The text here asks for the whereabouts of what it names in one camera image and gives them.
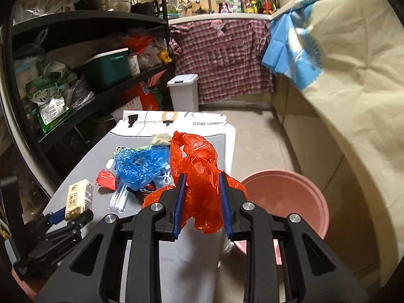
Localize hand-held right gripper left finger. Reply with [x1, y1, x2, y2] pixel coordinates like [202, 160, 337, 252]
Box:
[36, 173, 190, 303]

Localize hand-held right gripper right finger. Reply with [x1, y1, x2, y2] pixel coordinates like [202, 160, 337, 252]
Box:
[218, 171, 370, 303]

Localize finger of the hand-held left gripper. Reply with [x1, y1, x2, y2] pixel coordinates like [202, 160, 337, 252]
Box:
[39, 211, 68, 234]
[68, 210, 94, 232]

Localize beige drink carton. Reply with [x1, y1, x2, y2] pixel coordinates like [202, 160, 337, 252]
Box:
[65, 179, 94, 221]

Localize red snack wrapper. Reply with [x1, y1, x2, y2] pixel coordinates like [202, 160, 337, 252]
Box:
[96, 169, 117, 191]

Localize red plastic bag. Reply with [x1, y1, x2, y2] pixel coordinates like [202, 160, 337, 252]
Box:
[141, 130, 248, 235]

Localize pink plastic basin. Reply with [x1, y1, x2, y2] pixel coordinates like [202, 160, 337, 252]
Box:
[234, 169, 330, 266]

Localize white lidded trash bin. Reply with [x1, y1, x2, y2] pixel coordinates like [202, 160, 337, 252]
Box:
[167, 74, 200, 112]

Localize blue plastic bag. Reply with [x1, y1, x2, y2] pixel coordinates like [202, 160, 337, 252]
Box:
[114, 147, 172, 191]

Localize grey padded mat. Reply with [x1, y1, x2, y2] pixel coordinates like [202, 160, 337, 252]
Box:
[41, 123, 236, 303]

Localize white crumpled tissue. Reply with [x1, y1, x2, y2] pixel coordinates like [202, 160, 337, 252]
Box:
[151, 133, 172, 146]

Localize white printed sheet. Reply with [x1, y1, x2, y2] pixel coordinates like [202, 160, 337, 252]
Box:
[121, 110, 228, 136]

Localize green food bag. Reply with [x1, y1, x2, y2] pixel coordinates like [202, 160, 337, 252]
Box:
[25, 76, 71, 133]

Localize orange rice bag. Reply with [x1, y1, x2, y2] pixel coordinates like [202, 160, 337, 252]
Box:
[137, 82, 165, 112]

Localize clear bag of dark food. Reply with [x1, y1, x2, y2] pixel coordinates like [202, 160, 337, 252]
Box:
[63, 79, 95, 108]

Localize red plaid shirt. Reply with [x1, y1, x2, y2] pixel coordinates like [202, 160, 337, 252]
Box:
[169, 19, 275, 104]

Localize green storage box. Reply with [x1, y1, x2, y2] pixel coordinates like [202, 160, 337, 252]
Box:
[83, 48, 131, 89]

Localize white label jar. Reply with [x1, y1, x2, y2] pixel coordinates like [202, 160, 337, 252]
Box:
[128, 50, 141, 76]

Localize red bag on shelf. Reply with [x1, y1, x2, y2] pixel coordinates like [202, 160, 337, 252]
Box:
[123, 35, 154, 54]

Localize cream and blue cloth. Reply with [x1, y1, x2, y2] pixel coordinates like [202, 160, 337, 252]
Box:
[261, 0, 404, 288]

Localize black shelf rack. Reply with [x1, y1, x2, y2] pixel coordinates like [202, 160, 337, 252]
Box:
[0, 0, 175, 196]

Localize black spice rack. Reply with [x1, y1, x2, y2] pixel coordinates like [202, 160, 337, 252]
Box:
[240, 0, 280, 15]

